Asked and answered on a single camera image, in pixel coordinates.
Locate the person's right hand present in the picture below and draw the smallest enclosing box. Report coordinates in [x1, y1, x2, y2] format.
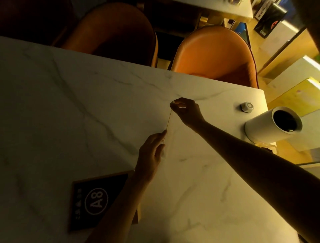
[170, 97, 206, 131]

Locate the person's left hand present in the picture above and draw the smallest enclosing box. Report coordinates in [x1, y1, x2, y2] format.
[133, 130, 167, 184]

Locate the person's left forearm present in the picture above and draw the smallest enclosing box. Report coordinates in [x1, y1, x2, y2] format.
[85, 174, 153, 243]

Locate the person's right forearm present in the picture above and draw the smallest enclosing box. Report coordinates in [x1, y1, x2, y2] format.
[192, 120, 320, 243]

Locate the orange upholstered chair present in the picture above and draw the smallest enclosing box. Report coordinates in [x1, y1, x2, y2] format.
[59, 2, 159, 68]
[170, 25, 259, 89]

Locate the white hexagonal call button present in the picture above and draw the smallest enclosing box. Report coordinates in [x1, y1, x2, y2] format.
[240, 101, 254, 114]

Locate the black wood-framed table sign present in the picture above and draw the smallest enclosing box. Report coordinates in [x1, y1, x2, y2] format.
[68, 170, 139, 232]

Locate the white cylindrical container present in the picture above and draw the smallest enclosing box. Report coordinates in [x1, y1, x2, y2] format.
[244, 106, 303, 145]

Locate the clear plastic container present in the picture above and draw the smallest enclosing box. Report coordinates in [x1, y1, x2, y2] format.
[255, 142, 278, 156]

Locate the blue packet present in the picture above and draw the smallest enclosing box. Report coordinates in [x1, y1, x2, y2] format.
[234, 22, 247, 35]

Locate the white background table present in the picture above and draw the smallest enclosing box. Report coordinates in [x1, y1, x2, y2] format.
[172, 0, 254, 23]

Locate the yellow cardboard box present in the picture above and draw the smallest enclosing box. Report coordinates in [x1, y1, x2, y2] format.
[267, 78, 320, 117]

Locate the white cardboard box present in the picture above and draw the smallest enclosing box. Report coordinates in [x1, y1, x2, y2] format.
[259, 21, 300, 58]

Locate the long white box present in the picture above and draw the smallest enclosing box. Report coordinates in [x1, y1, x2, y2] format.
[267, 56, 320, 96]

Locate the black glossy box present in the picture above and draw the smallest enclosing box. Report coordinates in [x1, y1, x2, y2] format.
[253, 4, 288, 39]

